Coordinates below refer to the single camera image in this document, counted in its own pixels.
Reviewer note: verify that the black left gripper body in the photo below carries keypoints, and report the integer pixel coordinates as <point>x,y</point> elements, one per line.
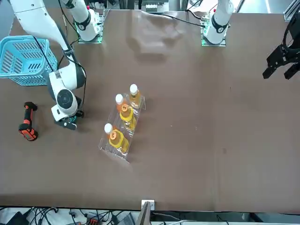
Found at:
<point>294,54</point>

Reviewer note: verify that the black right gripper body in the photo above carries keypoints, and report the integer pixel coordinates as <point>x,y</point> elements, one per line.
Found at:
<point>79,113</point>

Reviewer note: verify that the orange black barcode scanner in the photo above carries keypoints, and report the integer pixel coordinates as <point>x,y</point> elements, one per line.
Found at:
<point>28,122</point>

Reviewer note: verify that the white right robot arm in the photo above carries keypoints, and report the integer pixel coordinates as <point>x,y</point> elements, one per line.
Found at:
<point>37,21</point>

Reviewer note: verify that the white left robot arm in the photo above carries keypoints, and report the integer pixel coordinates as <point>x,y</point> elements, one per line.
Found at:
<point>219,25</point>

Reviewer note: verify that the clear acrylic stepped shelf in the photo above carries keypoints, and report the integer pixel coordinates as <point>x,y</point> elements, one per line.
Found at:
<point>105,147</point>

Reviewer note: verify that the light blue plastic basket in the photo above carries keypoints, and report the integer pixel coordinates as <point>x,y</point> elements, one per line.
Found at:
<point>14,58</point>

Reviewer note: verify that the orange juice bottle white cap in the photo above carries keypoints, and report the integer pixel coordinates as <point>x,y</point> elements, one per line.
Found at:
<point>108,128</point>
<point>119,99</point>

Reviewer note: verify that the yellow drink bottle orange cap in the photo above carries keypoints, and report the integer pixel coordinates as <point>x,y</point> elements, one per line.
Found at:
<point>127,117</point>
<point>117,140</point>

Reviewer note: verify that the amber tea bottle white cap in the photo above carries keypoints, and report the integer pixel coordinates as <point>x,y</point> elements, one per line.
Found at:
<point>134,98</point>

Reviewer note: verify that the aluminium profile frame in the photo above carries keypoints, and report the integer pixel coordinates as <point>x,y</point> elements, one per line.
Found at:
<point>290,12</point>

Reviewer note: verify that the white post bracket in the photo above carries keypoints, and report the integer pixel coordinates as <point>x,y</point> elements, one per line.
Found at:
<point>151,204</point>

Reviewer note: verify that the aluminium profile post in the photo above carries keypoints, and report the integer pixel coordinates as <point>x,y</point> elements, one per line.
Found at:
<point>144,215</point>

